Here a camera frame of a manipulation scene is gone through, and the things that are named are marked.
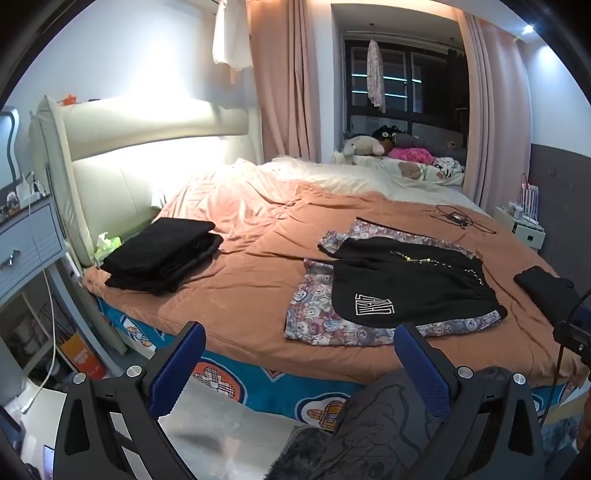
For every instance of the orange box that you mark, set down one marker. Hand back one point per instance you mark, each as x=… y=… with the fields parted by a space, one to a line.
x=85 y=355

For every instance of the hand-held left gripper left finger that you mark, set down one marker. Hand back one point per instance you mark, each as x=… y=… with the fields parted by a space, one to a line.
x=182 y=364

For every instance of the grey nightstand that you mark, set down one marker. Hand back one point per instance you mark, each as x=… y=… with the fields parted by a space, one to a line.
x=27 y=244

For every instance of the white nightstand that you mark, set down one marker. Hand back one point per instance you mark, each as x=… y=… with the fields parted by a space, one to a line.
x=521 y=228

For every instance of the dark window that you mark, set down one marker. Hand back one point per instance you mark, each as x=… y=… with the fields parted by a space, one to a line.
x=425 y=87

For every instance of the cream padded headboard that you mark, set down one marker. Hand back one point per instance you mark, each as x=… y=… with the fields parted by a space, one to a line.
x=138 y=138

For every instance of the orange blanket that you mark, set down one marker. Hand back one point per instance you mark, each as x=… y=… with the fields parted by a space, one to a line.
x=240 y=277

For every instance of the stack of folded black clothes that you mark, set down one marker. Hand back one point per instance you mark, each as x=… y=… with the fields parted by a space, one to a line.
x=161 y=251

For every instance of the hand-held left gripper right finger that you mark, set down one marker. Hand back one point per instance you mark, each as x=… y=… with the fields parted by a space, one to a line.
x=422 y=369

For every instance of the black pants with white print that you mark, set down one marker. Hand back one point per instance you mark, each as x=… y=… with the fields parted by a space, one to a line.
x=415 y=277

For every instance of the black plush toy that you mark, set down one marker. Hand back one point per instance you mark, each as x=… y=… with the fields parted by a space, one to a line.
x=385 y=131

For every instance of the bear print pants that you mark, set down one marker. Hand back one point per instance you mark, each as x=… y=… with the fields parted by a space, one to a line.
x=314 y=318

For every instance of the floral hanging garment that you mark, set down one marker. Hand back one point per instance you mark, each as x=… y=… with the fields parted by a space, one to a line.
x=376 y=74

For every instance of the green tissue pack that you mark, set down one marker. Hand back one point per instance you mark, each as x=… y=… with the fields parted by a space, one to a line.
x=107 y=244

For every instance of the fluffy grey rug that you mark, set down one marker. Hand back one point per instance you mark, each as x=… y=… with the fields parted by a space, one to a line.
x=300 y=452

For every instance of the pink curtain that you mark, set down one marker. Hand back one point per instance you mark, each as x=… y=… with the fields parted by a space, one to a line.
x=286 y=83
x=494 y=106

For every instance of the blue patterned bed sheet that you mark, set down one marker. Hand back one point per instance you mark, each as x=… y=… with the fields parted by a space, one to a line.
x=231 y=374

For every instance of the white hanging garment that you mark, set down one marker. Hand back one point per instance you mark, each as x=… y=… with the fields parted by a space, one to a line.
x=231 y=32

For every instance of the beige plush toy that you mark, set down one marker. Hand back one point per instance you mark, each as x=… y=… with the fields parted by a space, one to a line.
x=362 y=145

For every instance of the folded black garment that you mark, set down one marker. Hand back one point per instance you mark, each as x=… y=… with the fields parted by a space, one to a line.
x=545 y=288

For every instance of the cream bed sheet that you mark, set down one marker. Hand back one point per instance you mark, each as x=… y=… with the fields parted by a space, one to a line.
x=351 y=177

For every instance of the person's grey patterned pants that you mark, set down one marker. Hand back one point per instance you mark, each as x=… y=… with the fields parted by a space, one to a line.
x=383 y=429

